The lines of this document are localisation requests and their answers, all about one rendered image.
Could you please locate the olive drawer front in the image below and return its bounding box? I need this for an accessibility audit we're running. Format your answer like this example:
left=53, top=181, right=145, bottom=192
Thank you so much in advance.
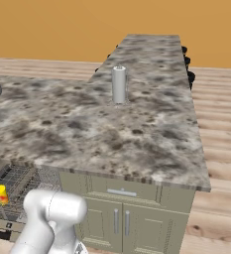
left=86, top=175, right=162, bottom=204

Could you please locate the yellow cup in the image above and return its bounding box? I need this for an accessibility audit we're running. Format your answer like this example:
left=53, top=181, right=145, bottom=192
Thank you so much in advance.
left=0, top=185, right=10, bottom=206

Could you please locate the olive cupboard door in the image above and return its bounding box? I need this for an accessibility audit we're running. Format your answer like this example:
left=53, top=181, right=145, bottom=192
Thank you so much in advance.
left=122, top=201, right=189, bottom=254
left=76, top=195, right=124, bottom=254

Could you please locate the silver drawer handle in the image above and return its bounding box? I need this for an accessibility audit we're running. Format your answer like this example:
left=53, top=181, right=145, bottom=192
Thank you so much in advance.
left=106, top=188, right=138, bottom=197

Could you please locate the silver cupboard handle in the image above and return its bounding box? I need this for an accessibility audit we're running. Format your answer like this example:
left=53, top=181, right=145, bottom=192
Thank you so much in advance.
left=124, top=209, right=131, bottom=237
left=113, top=207, right=120, bottom=235

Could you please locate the white paper towel roll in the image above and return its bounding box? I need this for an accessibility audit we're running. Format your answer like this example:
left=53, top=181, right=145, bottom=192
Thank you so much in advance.
left=111, top=64, right=128, bottom=105

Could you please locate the grey dishwasher rack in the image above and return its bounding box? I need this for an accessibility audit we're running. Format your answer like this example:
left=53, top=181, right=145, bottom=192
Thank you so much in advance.
left=0, top=159, right=62, bottom=223

